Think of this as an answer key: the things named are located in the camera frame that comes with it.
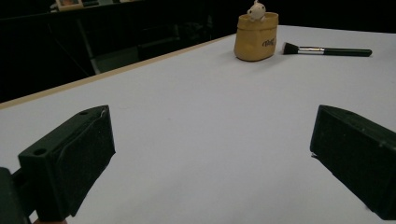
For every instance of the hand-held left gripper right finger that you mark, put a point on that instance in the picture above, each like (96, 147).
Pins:
(358, 152)

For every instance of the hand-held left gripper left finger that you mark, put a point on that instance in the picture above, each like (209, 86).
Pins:
(71, 158)

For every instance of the black makeup brush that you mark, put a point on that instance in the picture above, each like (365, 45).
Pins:
(327, 50)

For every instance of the metal stand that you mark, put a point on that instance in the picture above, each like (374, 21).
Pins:
(88, 46)

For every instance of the framed picture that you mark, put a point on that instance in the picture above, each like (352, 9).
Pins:
(69, 4)

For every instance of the small white toy figure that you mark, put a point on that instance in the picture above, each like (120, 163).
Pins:
(256, 11)

